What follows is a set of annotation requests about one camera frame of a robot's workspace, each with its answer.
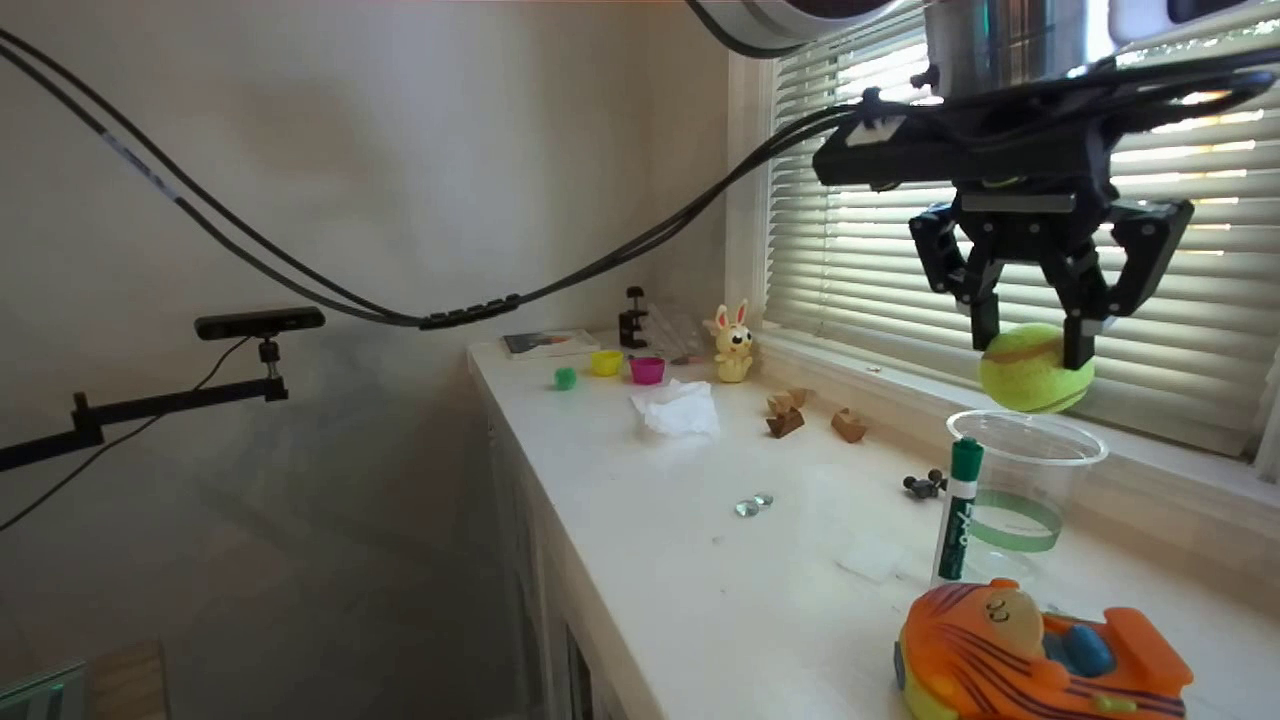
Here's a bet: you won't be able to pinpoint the brown wooden toy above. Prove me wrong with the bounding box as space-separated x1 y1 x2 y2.
761 383 812 442

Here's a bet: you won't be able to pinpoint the small black object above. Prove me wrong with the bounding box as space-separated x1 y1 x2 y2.
901 468 952 508

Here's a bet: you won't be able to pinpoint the white counter cabinet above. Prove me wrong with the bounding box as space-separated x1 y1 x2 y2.
465 333 1280 720

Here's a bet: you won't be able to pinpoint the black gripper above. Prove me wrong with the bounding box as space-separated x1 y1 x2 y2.
909 165 1197 378

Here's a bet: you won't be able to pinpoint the yellow bunny figure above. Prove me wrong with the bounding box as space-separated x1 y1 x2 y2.
701 300 761 388

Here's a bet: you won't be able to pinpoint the aluminium rail frame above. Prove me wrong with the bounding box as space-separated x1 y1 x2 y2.
0 662 92 720

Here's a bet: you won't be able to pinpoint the yellow-green tennis ball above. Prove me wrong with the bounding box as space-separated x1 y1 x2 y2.
976 319 1101 420

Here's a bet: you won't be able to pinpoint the thin black camera cable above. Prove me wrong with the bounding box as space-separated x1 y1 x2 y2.
0 337 264 537

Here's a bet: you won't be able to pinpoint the black camera on stand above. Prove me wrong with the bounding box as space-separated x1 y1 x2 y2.
617 281 655 353

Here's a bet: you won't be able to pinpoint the clear plastic cup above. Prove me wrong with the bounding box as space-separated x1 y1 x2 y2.
946 404 1113 557

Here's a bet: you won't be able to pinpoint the black stereo camera bar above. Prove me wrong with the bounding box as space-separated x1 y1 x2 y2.
194 305 329 345

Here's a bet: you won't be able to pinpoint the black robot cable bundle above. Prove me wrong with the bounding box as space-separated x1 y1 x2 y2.
0 24 871 337

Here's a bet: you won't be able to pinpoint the green marker pen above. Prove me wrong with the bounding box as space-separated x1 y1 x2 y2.
935 437 987 584

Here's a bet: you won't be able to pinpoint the yellow bowl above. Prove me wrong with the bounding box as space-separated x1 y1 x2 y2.
582 350 633 383

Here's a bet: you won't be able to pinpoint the grey flat object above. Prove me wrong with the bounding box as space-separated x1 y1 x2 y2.
501 328 572 356

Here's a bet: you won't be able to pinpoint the small tan toy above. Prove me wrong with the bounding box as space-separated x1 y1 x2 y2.
827 404 871 447

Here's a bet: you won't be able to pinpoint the white cloth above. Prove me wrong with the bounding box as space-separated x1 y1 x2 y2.
630 378 729 447

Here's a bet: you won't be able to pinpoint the white window blinds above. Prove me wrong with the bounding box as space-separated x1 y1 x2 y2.
767 0 1280 466

